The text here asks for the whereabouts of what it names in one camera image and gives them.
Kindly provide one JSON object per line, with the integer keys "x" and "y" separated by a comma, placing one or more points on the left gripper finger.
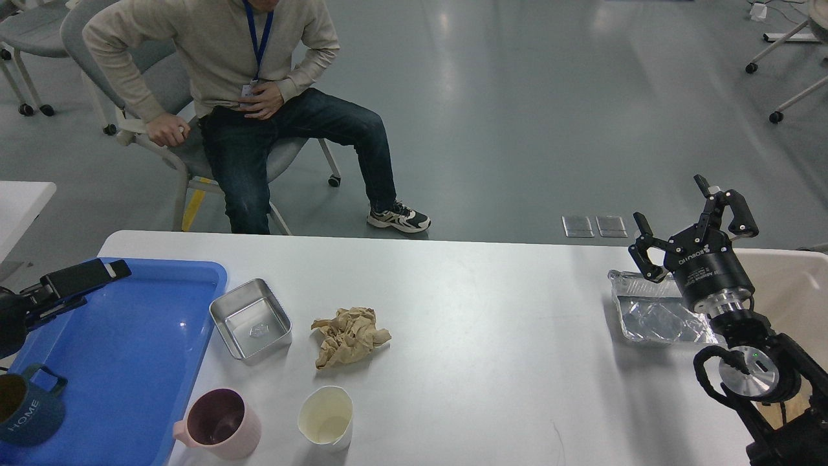
{"x": 84, "y": 277}

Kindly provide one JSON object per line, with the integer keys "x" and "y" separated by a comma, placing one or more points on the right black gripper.
{"x": 711, "y": 272}

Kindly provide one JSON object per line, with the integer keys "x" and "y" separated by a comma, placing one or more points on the dark blue home mug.
{"x": 30, "y": 414}

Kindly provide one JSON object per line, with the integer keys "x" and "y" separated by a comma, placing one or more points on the square metal tin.
{"x": 252, "y": 322}

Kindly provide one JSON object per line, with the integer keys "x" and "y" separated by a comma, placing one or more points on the pink mug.
{"x": 221, "y": 422}

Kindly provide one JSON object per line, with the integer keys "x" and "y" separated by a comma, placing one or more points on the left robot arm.
{"x": 28, "y": 310}

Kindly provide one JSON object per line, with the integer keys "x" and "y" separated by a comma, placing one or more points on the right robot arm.
{"x": 776, "y": 388}

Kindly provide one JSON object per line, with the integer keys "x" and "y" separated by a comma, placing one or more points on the aluminium foil tray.
{"x": 655, "y": 314}

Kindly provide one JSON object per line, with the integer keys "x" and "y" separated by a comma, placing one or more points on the blue plastic tray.
{"x": 131, "y": 356}

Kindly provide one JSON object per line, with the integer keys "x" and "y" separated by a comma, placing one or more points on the right floor outlet plate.
{"x": 611, "y": 226}

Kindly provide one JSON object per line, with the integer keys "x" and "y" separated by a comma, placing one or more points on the floor outlet plate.
{"x": 577, "y": 226}
{"x": 611, "y": 226}

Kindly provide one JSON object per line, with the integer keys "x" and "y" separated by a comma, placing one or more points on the white side table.
{"x": 21, "y": 203}

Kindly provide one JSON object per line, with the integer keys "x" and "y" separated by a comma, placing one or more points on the beige plastic bin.
{"x": 791, "y": 291}

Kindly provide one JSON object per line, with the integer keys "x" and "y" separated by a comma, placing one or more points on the left floor outlet plate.
{"x": 577, "y": 226}

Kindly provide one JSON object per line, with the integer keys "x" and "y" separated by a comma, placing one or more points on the seated person beige sweater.
{"x": 252, "y": 67}

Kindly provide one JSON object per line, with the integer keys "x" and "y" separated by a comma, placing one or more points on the crumpled brown paper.
{"x": 348, "y": 337}

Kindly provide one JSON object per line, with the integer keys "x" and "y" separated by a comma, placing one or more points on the white paper cup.
{"x": 326, "y": 418}

